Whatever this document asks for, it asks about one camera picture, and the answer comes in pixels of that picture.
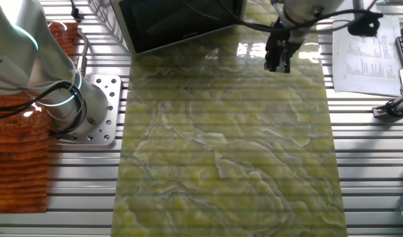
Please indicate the orange wood grain mat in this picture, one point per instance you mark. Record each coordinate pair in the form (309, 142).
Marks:
(17, 158)

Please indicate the silver black camera mount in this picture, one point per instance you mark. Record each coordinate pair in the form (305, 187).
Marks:
(390, 108)

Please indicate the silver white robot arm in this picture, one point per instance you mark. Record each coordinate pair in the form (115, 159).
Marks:
(10, 49)

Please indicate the printed white paper sheet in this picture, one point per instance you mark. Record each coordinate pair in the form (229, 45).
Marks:
(366, 66)

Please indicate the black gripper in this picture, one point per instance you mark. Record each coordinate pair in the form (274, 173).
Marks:
(277, 42)

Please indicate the green marble pattern mat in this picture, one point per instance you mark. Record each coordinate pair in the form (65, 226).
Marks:
(221, 148)

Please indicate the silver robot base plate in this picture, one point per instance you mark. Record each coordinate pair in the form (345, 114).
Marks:
(104, 108)

